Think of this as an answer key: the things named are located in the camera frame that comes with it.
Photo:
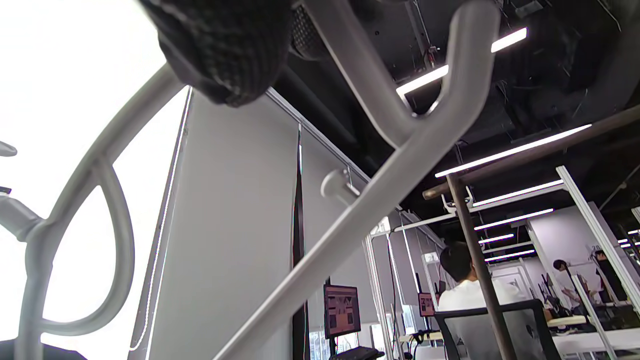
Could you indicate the person's right hand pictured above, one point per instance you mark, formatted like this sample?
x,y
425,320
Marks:
x,y
220,45

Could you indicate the light grey plastic hanger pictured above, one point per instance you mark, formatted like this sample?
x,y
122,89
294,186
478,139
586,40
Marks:
x,y
327,250

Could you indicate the row of ceiling light strips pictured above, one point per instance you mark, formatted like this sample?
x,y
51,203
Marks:
x,y
515,150

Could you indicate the small computer monitor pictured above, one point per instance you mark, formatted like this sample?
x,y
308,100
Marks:
x,y
426,305

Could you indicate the dark wooden clothes rack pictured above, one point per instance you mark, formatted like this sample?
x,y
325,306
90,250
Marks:
x,y
477,260

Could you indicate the black keyboard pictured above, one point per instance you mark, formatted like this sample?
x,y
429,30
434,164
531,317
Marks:
x,y
357,354

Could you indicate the black office chair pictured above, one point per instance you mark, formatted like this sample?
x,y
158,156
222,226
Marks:
x,y
520,340

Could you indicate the white metal frame post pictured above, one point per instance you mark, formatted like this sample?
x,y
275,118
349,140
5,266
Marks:
x,y
379,300
597,235

